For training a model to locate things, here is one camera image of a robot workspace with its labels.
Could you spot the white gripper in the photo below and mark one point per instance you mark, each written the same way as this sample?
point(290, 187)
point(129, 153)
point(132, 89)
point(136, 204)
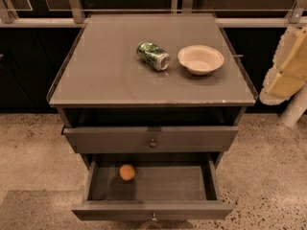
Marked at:
point(290, 71)

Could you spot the orange fruit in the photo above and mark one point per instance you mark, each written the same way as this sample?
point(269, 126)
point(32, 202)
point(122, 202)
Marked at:
point(127, 172)

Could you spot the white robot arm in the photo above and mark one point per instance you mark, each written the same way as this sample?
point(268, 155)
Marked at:
point(296, 107)

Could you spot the round metal drawer knob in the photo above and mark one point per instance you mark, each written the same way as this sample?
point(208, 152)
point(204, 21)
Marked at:
point(153, 143)

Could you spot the grey open middle drawer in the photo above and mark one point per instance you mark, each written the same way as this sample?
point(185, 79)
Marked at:
point(174, 186)

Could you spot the grey drawer cabinet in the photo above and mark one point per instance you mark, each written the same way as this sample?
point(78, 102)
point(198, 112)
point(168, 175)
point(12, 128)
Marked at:
point(138, 87)

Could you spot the grey top drawer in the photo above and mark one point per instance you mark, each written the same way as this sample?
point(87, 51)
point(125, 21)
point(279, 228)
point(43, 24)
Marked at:
point(136, 139)

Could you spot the white paper bowl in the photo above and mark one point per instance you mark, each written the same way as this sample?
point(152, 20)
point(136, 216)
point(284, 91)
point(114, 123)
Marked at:
point(200, 60)

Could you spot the green crushed soda can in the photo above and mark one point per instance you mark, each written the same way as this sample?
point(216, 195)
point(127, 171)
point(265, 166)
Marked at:
point(153, 55)

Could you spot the metal railing frame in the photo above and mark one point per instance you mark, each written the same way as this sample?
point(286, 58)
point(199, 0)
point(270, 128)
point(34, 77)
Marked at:
point(228, 13)

